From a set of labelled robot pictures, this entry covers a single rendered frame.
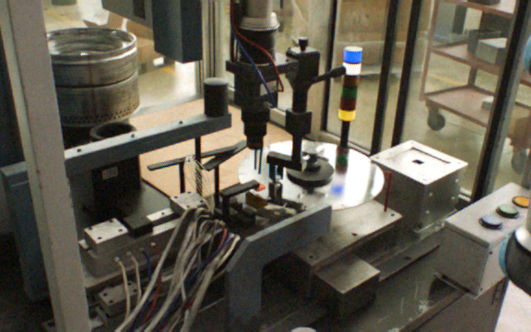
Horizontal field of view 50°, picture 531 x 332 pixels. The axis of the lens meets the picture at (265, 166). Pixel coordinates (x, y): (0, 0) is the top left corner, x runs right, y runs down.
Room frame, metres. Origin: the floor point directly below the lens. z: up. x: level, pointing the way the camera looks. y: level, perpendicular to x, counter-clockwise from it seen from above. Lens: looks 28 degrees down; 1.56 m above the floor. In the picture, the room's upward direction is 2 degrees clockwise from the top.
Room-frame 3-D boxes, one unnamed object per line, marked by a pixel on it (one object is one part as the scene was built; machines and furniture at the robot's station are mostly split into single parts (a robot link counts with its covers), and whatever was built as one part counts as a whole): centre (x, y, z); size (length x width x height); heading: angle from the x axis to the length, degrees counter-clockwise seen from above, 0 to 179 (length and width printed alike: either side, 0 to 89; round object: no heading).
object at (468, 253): (1.09, -0.53, 0.82); 0.28 x 0.11 x 0.15; 131
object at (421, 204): (1.32, -0.39, 0.82); 0.18 x 0.18 x 0.15; 41
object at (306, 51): (1.08, -0.06, 1.17); 0.06 x 0.05 x 0.20; 122
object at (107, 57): (1.61, 0.54, 0.93); 0.31 x 0.31 x 0.36
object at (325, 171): (1.14, -0.10, 0.96); 0.11 x 0.11 x 0.03
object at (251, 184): (1.02, 0.05, 0.95); 0.10 x 0.03 x 0.07; 131
